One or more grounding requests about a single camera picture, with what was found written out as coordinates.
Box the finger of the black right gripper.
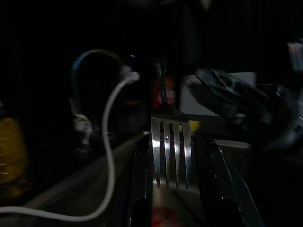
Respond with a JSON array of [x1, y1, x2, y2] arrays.
[[186, 79, 238, 119], [195, 68, 270, 100]]

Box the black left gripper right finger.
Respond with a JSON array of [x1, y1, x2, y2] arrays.
[[191, 135, 265, 227]]

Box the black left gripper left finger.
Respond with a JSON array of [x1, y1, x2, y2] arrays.
[[111, 134, 155, 227]]

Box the metal fork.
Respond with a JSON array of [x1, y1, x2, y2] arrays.
[[150, 58, 193, 190]]

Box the yellow green sponge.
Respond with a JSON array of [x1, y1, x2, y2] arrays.
[[189, 120, 202, 133]]

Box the red food packet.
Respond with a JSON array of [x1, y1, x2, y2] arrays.
[[151, 75, 177, 110]]

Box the red and white bowl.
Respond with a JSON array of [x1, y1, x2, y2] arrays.
[[152, 205, 183, 227]]

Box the stainless steel sink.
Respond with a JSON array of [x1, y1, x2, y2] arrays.
[[21, 132, 261, 227]]

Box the silver sink faucet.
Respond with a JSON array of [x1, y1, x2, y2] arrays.
[[70, 49, 126, 152]]

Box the yellow oil bottle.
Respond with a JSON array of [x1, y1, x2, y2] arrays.
[[0, 115, 32, 197]]

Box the white flexible hose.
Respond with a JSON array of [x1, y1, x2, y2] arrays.
[[0, 70, 141, 223]]

